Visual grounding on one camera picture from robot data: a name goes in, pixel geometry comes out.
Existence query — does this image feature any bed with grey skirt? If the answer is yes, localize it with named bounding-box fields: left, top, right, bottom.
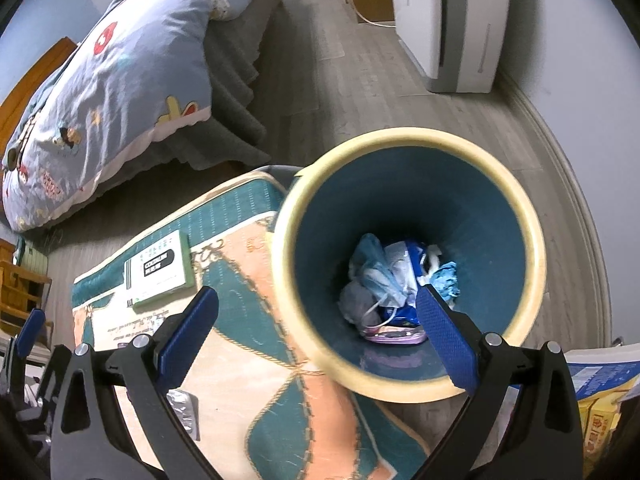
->
left=97, top=0, right=284, bottom=203

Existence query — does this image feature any green container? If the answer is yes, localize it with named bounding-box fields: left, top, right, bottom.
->
left=16, top=239, right=50, bottom=273

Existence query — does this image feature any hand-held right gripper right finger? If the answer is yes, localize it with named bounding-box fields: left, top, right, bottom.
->
left=412, top=285, right=586, bottom=480

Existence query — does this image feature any white floor-standing air conditioner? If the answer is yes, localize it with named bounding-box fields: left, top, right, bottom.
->
left=386, top=0, right=514, bottom=94

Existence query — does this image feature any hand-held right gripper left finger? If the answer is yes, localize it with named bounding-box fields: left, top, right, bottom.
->
left=50, top=287, right=226, bottom=480

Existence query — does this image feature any grey crumpled cloth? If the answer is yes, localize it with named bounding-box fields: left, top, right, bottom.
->
left=339, top=280, right=383, bottom=332

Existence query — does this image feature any purple packet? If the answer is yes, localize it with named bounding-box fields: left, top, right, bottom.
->
left=366, top=324, right=427, bottom=345

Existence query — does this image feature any green and white box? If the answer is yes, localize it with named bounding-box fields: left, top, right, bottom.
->
left=124, top=230, right=195, bottom=309

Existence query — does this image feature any blue crumpled tissue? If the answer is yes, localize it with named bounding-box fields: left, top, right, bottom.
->
left=429, top=261, right=462, bottom=303

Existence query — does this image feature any wooden nightstand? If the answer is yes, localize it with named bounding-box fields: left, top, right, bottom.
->
left=0, top=239, right=53, bottom=348

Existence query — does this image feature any clear plastic bag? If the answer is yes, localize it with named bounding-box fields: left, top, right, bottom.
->
left=348, top=233, right=418, bottom=307

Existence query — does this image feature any silver blister pack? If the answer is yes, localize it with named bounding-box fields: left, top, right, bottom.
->
left=166, top=388, right=202, bottom=442

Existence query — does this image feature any patterned green and orange rug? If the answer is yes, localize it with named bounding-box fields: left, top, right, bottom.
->
left=72, top=170, right=437, bottom=480

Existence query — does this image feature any yellow-rimmed teal trash bin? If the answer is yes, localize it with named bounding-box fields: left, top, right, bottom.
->
left=271, top=127, right=547, bottom=404

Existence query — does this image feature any bed with blue duvet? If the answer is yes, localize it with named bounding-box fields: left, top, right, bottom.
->
left=1, top=0, right=267, bottom=234

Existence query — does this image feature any yellow carton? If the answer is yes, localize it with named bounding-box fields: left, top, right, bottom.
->
left=576, top=394, right=628, bottom=467

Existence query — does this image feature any grey container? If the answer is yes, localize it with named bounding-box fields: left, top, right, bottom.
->
left=259, top=164, right=307, bottom=197

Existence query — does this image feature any wooden headboard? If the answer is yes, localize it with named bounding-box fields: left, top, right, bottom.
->
left=0, top=36, right=80, bottom=148

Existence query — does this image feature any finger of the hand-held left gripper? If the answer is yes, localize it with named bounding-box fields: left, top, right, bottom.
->
left=14, top=308, right=47, bottom=357

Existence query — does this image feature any blue and silver packet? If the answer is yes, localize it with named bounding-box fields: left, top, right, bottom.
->
left=382, top=241, right=427, bottom=327

